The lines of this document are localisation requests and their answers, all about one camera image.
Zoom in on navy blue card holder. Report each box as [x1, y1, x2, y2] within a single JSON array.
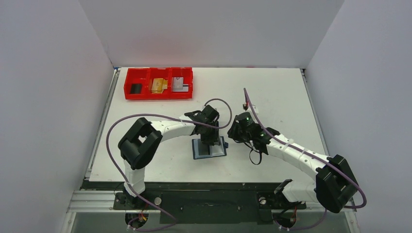
[[191, 136, 229, 160]]

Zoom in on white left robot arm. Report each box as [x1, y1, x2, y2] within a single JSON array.
[[118, 105, 223, 209]]

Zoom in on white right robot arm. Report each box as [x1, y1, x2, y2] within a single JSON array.
[[228, 112, 358, 213]]

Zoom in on silver cards in bin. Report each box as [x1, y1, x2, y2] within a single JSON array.
[[172, 77, 189, 92]]

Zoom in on gold cards in bin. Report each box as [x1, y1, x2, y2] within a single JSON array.
[[149, 78, 168, 94]]

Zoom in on black card in bin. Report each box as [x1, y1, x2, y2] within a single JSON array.
[[130, 83, 142, 95]]

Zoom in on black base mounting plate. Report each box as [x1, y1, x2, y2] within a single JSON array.
[[81, 181, 324, 228]]

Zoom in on red three-compartment bin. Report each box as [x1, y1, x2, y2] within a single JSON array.
[[123, 67, 193, 100]]

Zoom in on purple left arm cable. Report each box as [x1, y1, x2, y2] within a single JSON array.
[[105, 98, 233, 232]]

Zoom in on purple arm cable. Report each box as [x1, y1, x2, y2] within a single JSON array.
[[243, 88, 368, 232], [105, 98, 233, 232]]

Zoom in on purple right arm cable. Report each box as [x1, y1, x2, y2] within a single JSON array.
[[243, 88, 368, 232]]

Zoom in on aluminium frame rail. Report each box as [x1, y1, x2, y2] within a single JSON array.
[[66, 189, 358, 214]]

